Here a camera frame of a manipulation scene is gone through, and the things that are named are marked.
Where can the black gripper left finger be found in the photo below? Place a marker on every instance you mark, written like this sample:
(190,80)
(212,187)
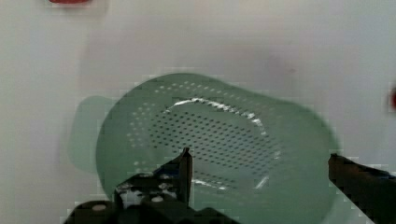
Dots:
(159,197)

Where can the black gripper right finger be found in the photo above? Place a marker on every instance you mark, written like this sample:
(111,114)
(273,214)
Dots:
(372,190)

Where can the green plastic strainer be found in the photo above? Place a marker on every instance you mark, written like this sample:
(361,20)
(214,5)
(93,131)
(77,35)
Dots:
(258,159)

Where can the red toy strawberry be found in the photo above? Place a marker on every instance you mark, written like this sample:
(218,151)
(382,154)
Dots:
(68,1)

